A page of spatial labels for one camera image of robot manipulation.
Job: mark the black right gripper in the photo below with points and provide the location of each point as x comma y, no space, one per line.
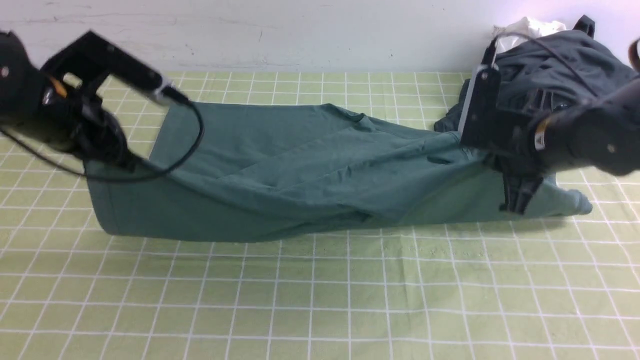
510,140

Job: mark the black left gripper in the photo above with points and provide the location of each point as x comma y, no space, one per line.
82,128

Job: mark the green checkered tablecloth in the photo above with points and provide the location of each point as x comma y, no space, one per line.
544,289

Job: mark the white crumpled cloth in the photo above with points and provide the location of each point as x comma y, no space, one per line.
527,25

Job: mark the green long-sleeved shirt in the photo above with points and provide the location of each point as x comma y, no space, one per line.
272,172

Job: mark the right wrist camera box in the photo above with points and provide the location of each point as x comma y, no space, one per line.
480,103

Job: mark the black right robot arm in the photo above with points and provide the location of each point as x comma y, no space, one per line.
602,133

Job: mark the dark grey crumpled garment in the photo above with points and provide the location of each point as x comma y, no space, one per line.
549,73

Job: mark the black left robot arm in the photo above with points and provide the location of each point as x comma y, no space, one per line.
23,92

